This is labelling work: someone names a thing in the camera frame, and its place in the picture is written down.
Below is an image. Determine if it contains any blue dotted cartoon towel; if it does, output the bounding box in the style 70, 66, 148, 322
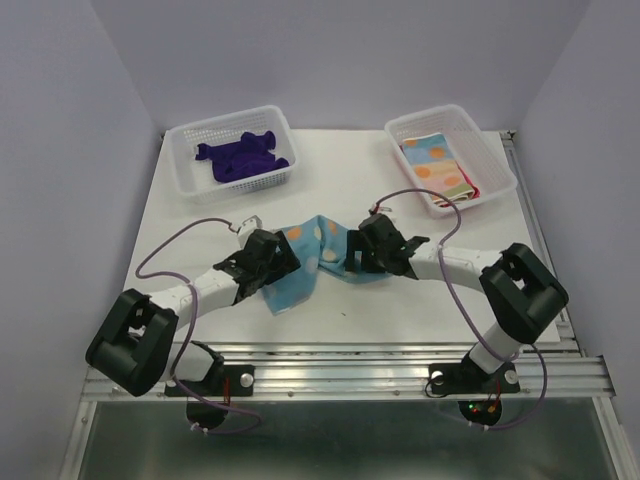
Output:
262, 215, 389, 315

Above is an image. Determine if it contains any orange dotted cartoon towel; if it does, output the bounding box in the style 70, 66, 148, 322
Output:
400, 133, 474, 203

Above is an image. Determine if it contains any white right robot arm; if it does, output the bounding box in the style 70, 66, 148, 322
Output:
345, 213, 569, 396

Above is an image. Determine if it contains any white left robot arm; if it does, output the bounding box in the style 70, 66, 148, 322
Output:
85, 229, 300, 397

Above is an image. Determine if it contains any white basket with towels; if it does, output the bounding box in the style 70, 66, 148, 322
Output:
164, 105, 299, 204

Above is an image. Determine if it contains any purple towel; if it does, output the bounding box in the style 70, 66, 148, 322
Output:
195, 130, 290, 183

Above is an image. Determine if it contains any white empty plastic basket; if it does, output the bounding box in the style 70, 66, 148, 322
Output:
384, 104, 518, 218

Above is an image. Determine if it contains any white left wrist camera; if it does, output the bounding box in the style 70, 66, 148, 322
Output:
236, 215, 263, 236

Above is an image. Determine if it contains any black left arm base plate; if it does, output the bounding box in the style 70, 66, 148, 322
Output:
164, 364, 256, 398

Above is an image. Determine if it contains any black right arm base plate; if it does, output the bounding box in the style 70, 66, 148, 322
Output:
424, 363, 521, 398

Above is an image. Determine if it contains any aluminium rail frame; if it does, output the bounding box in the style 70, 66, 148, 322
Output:
59, 129, 631, 480

